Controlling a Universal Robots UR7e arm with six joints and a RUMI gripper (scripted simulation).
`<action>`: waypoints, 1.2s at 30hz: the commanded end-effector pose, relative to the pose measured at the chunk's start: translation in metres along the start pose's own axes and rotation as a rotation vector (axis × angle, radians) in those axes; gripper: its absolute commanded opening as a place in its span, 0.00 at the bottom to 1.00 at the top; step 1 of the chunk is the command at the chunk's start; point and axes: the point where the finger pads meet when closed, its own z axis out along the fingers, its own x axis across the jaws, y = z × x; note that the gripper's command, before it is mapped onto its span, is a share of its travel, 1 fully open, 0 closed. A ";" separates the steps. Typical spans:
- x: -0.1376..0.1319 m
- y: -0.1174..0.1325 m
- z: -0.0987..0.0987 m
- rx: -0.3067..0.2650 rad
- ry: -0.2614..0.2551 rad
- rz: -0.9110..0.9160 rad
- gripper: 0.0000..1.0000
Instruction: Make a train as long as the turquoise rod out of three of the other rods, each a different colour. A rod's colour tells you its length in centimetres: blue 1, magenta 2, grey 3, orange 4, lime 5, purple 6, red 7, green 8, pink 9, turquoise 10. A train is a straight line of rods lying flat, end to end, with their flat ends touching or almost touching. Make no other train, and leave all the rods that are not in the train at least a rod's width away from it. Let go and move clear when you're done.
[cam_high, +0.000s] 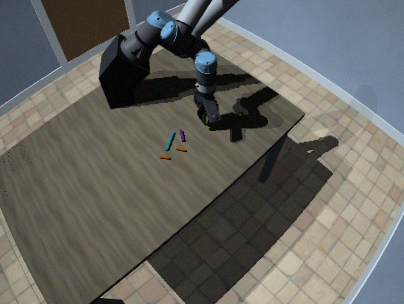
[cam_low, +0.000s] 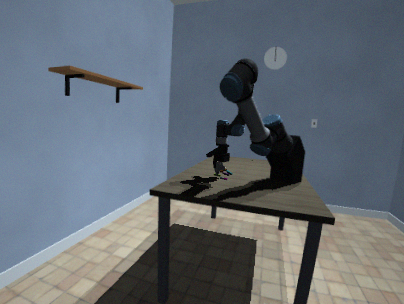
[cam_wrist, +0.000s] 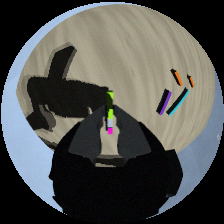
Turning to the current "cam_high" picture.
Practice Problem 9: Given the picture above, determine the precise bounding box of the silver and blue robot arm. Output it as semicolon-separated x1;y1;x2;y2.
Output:
120;0;239;124

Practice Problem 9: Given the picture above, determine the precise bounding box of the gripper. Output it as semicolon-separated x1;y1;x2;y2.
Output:
194;89;215;126

